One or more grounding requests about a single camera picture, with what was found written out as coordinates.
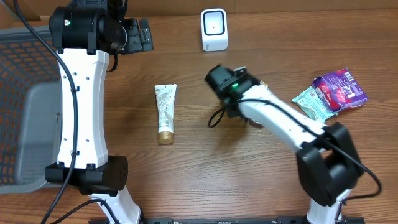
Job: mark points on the grey plastic basket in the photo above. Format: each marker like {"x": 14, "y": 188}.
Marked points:
{"x": 31, "y": 111}

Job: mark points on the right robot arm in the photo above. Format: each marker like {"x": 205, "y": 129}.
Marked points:
{"x": 327, "y": 161}

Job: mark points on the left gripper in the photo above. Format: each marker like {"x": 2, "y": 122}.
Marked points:
{"x": 137, "y": 35}

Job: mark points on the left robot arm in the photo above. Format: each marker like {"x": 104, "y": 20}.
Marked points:
{"x": 84, "y": 36}

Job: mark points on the teal wipes packet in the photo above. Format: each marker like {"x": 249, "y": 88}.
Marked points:
{"x": 312, "y": 105}

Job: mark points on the purple pad package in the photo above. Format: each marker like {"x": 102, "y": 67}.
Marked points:
{"x": 339, "y": 90}

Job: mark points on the white tube gold cap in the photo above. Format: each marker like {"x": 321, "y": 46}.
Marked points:
{"x": 165, "y": 98}

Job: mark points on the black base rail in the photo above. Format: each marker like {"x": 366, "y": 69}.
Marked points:
{"x": 224, "y": 221}

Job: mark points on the white barcode scanner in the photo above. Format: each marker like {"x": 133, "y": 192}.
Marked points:
{"x": 214, "y": 30}

